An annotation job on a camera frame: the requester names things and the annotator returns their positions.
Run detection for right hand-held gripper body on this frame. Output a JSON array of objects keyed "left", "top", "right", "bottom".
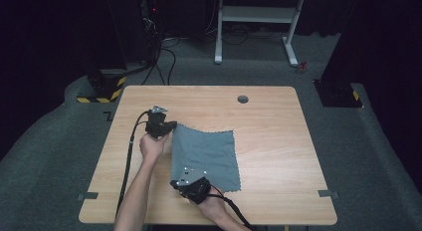
[{"left": 172, "top": 167, "right": 213, "bottom": 206}]

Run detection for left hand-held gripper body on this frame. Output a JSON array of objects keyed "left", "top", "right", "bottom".
[{"left": 144, "top": 105, "right": 171, "bottom": 139}]

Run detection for grey cloth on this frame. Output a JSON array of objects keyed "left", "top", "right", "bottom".
[{"left": 169, "top": 122, "right": 243, "bottom": 194}]

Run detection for person's left hand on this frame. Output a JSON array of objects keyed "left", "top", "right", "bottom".
[{"left": 138, "top": 130, "right": 174, "bottom": 163}]

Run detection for person's right hand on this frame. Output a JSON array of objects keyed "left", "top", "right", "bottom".
[{"left": 189, "top": 186, "right": 231, "bottom": 226}]

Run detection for black yellow striped stand base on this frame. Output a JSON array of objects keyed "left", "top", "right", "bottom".
[{"left": 76, "top": 68, "right": 128, "bottom": 105}]

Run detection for grey tape strip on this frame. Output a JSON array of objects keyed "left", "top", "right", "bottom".
[
  {"left": 317, "top": 189, "right": 340, "bottom": 199},
  {"left": 77, "top": 191, "right": 100, "bottom": 202}
]

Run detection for dark equipment rack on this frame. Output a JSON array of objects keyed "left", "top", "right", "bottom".
[{"left": 138, "top": 0, "right": 164, "bottom": 65}]

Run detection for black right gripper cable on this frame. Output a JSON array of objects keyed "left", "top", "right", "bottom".
[{"left": 208, "top": 185, "right": 257, "bottom": 231}]

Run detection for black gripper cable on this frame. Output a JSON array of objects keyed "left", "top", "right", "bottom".
[
  {"left": 114, "top": 110, "right": 152, "bottom": 219},
  {"left": 208, "top": 185, "right": 257, "bottom": 231}
]

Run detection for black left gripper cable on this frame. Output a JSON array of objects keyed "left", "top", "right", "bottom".
[{"left": 114, "top": 110, "right": 152, "bottom": 219}]

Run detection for black floor cables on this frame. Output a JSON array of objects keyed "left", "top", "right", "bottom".
[{"left": 140, "top": 34, "right": 182, "bottom": 87}]

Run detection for white metal stand frame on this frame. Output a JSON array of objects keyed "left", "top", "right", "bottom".
[{"left": 214, "top": 0, "right": 309, "bottom": 68}]

